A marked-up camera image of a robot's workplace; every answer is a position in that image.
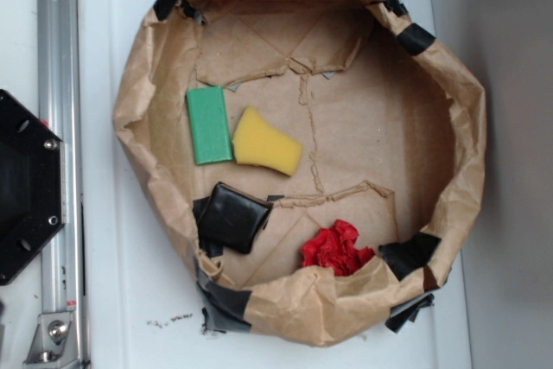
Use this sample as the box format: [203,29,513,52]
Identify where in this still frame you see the black box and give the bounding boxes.
[198,182,273,258]

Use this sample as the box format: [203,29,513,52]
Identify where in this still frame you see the yellow sponge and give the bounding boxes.
[232,106,302,176]

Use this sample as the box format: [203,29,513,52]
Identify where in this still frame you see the green rectangular block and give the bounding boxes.
[186,86,233,165]

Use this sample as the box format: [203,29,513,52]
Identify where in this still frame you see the red crumpled paper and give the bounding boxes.
[301,219,375,277]

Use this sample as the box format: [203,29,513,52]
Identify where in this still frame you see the brown paper bag bin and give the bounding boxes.
[113,0,486,346]

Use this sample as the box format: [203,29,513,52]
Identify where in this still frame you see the aluminium extrusion rail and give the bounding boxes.
[37,0,91,368]

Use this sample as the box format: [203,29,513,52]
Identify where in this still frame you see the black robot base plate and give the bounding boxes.
[0,90,64,286]

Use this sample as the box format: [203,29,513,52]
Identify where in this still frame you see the metal corner bracket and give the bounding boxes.
[22,311,79,368]

